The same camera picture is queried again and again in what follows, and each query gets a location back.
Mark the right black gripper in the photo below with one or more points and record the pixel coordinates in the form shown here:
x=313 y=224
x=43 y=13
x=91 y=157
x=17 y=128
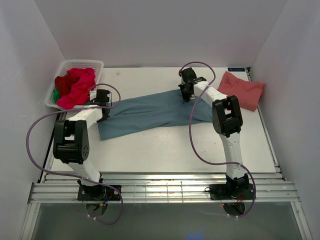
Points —
x=186 y=98

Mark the aluminium rail frame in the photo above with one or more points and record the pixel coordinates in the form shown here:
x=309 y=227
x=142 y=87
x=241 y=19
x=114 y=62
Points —
x=176 y=164

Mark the magenta t shirt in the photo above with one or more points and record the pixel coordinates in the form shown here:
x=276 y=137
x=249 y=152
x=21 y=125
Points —
x=79 y=93

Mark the blue table label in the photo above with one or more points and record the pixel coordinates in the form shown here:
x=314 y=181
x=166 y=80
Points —
x=236 y=69

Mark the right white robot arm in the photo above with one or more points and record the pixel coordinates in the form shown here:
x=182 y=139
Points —
x=227 y=122

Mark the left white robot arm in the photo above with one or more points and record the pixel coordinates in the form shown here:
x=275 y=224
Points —
x=71 y=143

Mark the folded salmon t shirt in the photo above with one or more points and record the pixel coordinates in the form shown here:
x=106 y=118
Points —
x=247 y=92

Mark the green garment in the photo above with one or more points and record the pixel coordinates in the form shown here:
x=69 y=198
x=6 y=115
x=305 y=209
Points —
x=55 y=95

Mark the blue t shirt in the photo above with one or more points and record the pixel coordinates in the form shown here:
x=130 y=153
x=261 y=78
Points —
x=165 y=109

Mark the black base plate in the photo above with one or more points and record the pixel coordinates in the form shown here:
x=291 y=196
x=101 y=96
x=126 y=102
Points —
x=97 y=193
x=224 y=192

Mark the white plastic basket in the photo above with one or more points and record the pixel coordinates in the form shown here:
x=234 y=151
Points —
x=51 y=97

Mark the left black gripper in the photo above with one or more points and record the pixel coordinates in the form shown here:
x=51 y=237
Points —
x=103 y=118

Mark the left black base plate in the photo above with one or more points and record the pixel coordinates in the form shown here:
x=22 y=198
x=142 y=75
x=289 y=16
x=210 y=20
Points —
x=97 y=193

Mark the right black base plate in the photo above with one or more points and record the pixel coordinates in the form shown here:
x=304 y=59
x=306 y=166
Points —
x=224 y=192

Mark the dark red t shirt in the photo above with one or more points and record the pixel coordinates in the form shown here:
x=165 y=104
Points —
x=64 y=84

